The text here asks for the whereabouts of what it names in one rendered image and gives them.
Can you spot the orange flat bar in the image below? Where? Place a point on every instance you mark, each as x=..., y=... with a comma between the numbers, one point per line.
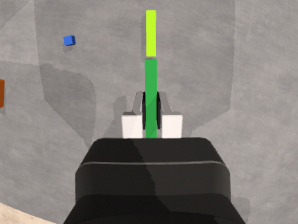
x=2, y=93

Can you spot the small blue cube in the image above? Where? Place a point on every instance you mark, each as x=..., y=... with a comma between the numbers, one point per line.
x=69, y=40

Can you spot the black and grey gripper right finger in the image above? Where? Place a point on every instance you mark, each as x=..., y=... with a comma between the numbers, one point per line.
x=169, y=122

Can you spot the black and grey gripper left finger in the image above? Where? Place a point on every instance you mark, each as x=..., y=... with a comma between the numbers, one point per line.
x=133, y=123

